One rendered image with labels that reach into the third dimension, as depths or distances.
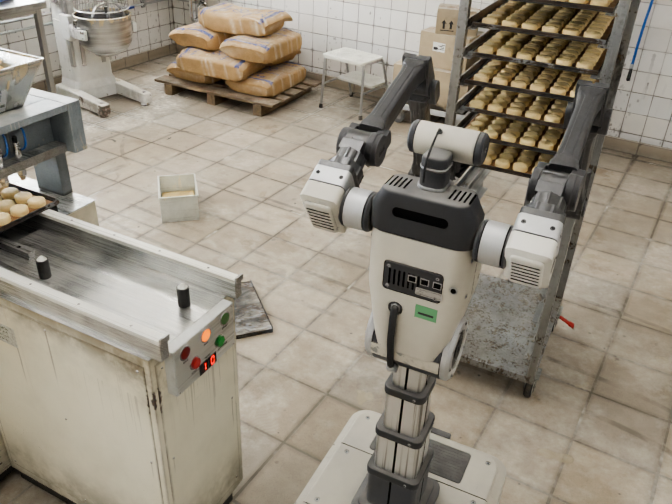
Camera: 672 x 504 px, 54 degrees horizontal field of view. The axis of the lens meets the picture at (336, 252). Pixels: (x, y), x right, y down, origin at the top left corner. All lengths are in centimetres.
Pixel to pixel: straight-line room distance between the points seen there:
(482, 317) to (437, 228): 163
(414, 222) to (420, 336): 28
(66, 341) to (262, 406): 107
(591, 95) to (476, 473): 114
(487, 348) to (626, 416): 59
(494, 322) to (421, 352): 143
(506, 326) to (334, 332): 75
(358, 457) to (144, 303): 82
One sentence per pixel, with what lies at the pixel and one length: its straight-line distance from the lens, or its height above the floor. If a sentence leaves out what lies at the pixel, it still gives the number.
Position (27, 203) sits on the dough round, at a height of 90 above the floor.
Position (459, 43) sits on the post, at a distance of 223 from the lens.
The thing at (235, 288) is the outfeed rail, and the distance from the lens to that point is 175.
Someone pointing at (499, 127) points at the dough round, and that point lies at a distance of 239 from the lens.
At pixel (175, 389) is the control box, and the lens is 169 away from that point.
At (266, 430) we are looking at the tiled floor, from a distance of 258.
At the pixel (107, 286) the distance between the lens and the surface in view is 188.
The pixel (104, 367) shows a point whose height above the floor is 75.
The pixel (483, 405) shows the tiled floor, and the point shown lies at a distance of 276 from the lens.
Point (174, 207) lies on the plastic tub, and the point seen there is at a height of 9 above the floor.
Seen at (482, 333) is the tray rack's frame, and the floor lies 15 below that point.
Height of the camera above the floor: 186
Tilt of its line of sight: 31 degrees down
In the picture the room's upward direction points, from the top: 3 degrees clockwise
